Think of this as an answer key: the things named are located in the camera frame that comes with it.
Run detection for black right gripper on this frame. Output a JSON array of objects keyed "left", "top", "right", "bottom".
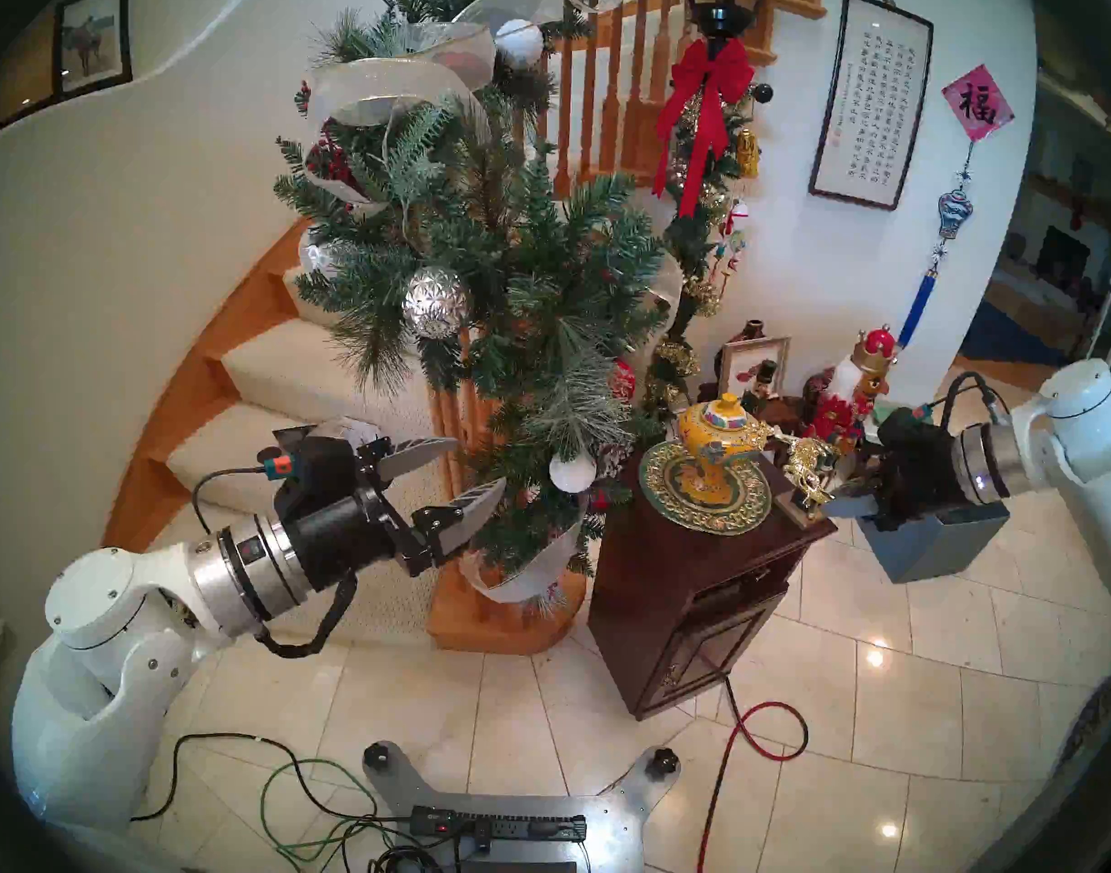
[{"left": 824, "top": 430, "right": 967, "bottom": 531}]

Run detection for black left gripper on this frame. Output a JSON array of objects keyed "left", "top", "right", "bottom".
[{"left": 287, "top": 436, "right": 508, "bottom": 594}]

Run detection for gold glitter reindeer ornament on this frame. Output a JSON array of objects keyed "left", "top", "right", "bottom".
[{"left": 766, "top": 428, "right": 840, "bottom": 510}]

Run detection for white glitter ball ornament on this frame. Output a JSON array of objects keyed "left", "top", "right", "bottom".
[
  {"left": 494, "top": 18, "right": 544, "bottom": 70},
  {"left": 549, "top": 451, "right": 598, "bottom": 495}
]

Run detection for silver faceted ball ornament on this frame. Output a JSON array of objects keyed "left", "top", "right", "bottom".
[{"left": 402, "top": 266, "right": 474, "bottom": 340}]

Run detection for green pine Christmas garland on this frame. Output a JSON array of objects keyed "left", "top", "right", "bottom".
[{"left": 273, "top": 0, "right": 693, "bottom": 599}]

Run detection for blue-grey waste bin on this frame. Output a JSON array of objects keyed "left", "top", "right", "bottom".
[{"left": 860, "top": 501, "right": 1011, "bottom": 584}]

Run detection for sheer white gold-edged ribbon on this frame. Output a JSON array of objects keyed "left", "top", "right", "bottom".
[
  {"left": 305, "top": 0, "right": 629, "bottom": 217},
  {"left": 460, "top": 489, "right": 593, "bottom": 604},
  {"left": 651, "top": 253, "right": 685, "bottom": 336}
]

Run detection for large red crowned nutcracker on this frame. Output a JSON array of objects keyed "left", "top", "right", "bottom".
[{"left": 796, "top": 327, "right": 900, "bottom": 463}]

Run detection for small dark nutcracker figure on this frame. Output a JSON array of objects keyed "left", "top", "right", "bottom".
[{"left": 742, "top": 357, "right": 779, "bottom": 416}]

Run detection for yellow porcelain lidded jar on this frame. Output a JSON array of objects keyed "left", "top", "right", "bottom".
[{"left": 676, "top": 392, "right": 767, "bottom": 506}]

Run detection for green gold round mat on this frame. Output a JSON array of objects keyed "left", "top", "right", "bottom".
[{"left": 637, "top": 437, "right": 773, "bottom": 536}]

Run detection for carpeted wooden staircase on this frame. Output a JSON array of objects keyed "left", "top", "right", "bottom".
[{"left": 101, "top": 216, "right": 588, "bottom": 656}]

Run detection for dark red vase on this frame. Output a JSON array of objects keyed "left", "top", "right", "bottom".
[{"left": 714, "top": 318, "right": 767, "bottom": 381}]

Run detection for dark wooden cabinet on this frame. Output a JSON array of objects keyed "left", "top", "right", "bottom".
[{"left": 587, "top": 444, "right": 838, "bottom": 722}]

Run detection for blue floor rug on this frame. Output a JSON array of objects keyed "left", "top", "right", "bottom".
[{"left": 960, "top": 298, "right": 1066, "bottom": 365}]

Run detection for blue porcelain charm with tassel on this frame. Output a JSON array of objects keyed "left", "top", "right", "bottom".
[{"left": 896, "top": 142, "right": 975, "bottom": 349}]

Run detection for dark fireplace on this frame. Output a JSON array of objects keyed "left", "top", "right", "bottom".
[{"left": 1036, "top": 226, "right": 1091, "bottom": 286}]

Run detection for dark patterned rug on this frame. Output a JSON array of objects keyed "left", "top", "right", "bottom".
[{"left": 1056, "top": 667, "right": 1111, "bottom": 781}]

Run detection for red berry cluster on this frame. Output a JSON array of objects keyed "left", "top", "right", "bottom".
[{"left": 305, "top": 139, "right": 356, "bottom": 190}]

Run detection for black power strip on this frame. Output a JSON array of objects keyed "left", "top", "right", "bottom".
[{"left": 410, "top": 806, "right": 588, "bottom": 845}]

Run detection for framed Chinese calligraphy scroll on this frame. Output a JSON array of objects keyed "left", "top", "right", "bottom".
[{"left": 808, "top": 0, "right": 935, "bottom": 211}]

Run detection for red diamond fu paper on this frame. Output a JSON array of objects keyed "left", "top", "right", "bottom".
[{"left": 941, "top": 64, "right": 1016, "bottom": 143}]

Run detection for red velvet bow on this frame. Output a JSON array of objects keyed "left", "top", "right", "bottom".
[{"left": 651, "top": 36, "right": 756, "bottom": 219}]

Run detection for framed horse rider photo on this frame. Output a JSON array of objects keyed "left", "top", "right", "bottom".
[{"left": 52, "top": 0, "right": 133, "bottom": 99}]

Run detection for brown framed picture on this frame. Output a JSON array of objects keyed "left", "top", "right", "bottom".
[{"left": 0, "top": 0, "right": 60, "bottom": 131}]

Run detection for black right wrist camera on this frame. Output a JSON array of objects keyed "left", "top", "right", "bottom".
[{"left": 876, "top": 406, "right": 940, "bottom": 449}]

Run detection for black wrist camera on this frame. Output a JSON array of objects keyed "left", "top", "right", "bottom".
[
  {"left": 876, "top": 406, "right": 940, "bottom": 449},
  {"left": 266, "top": 435, "right": 379, "bottom": 517}
]

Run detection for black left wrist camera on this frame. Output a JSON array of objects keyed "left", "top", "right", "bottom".
[{"left": 266, "top": 435, "right": 379, "bottom": 517}]

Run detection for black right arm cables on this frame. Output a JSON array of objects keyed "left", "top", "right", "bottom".
[{"left": 924, "top": 371, "right": 1013, "bottom": 426}]

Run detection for small silver picture frame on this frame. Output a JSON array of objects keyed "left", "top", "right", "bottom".
[{"left": 717, "top": 335, "right": 791, "bottom": 399}]

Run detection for black braided cable sleeve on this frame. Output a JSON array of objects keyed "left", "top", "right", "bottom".
[{"left": 253, "top": 569, "right": 361, "bottom": 659}]

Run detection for thin black camera cable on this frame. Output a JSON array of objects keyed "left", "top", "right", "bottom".
[{"left": 191, "top": 465, "right": 274, "bottom": 536}]

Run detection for black floor cable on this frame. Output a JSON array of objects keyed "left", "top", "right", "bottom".
[{"left": 132, "top": 733, "right": 420, "bottom": 873}]

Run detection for red and black cable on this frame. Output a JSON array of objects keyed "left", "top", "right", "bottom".
[{"left": 696, "top": 676, "right": 809, "bottom": 873}]

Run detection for green cable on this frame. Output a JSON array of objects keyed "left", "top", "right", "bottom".
[{"left": 260, "top": 758, "right": 420, "bottom": 868}]

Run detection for grey metal robot base plate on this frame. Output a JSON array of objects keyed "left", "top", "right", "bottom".
[{"left": 362, "top": 742, "right": 682, "bottom": 873}]

